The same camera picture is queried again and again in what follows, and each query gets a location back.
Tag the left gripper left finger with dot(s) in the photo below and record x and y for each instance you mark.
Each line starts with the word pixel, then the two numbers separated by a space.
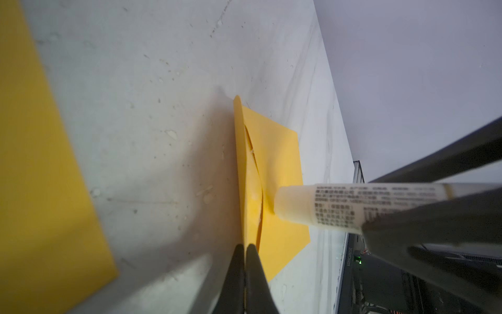
pixel 231 298

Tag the white glue stick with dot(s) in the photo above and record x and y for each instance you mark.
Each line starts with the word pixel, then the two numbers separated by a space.
pixel 346 207

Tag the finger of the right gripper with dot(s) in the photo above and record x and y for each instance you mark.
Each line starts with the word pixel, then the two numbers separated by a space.
pixel 480 148
pixel 473 219

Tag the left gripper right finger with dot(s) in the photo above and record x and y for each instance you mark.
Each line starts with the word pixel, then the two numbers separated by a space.
pixel 258 296

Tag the yellow envelope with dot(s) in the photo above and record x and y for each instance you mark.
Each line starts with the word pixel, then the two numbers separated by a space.
pixel 53 251
pixel 267 159

